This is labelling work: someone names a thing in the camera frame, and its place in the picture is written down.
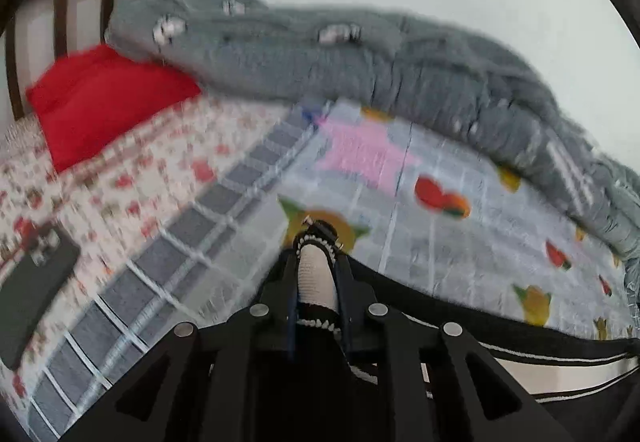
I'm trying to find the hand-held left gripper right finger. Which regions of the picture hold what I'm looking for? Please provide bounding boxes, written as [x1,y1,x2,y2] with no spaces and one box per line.
[331,256,576,442]

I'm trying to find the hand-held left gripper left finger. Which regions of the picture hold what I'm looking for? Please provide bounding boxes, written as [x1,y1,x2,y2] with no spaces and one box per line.
[60,249,302,442]

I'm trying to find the black pants with white stripes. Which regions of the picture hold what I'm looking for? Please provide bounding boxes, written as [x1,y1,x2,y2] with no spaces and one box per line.
[260,217,640,442]

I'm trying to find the grey fruit printed blanket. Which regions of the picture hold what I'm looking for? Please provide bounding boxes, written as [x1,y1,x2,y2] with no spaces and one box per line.
[25,97,636,442]

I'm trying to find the floral bedsheet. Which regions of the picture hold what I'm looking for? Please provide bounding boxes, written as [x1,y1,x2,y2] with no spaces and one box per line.
[0,94,301,423]

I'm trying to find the grey quilt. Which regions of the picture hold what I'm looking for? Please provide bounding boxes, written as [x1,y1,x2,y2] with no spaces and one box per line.
[105,0,640,268]

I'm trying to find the black phone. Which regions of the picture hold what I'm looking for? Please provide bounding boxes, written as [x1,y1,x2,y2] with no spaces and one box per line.
[0,219,81,370]

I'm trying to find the red pillow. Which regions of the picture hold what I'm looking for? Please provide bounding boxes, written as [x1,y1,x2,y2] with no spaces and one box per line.
[25,44,203,173]

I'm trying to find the wooden headboard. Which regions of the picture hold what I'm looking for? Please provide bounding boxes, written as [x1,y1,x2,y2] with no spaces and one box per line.
[0,0,228,120]

